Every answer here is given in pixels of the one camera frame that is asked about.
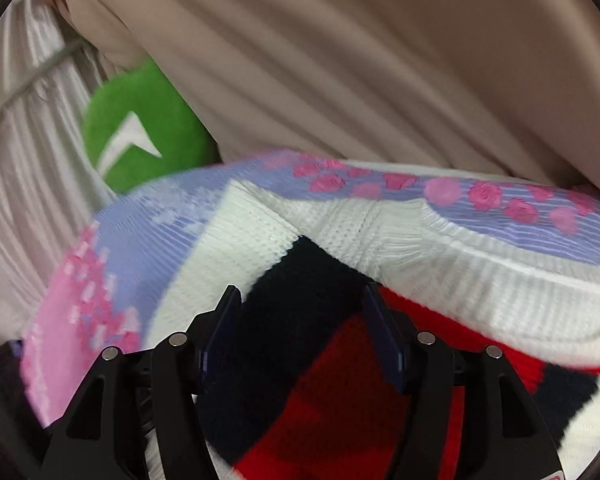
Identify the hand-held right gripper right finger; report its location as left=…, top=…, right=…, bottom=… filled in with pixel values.
left=361, top=282, right=563, bottom=480

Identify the beige cloth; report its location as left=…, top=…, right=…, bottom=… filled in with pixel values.
left=42, top=0, right=600, bottom=196

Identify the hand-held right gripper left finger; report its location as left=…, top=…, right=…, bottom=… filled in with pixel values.
left=40, top=284, right=243, bottom=480

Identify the lilac pink floral sock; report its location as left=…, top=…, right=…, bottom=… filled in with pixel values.
left=20, top=149, right=600, bottom=428

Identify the white pleated cloth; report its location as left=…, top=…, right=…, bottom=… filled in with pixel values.
left=0, top=0, right=126, bottom=361

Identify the red navy white knit sock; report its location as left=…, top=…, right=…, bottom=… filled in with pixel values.
left=145, top=234, right=600, bottom=480

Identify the green plush toy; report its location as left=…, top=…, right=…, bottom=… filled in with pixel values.
left=80, top=57, right=221, bottom=195

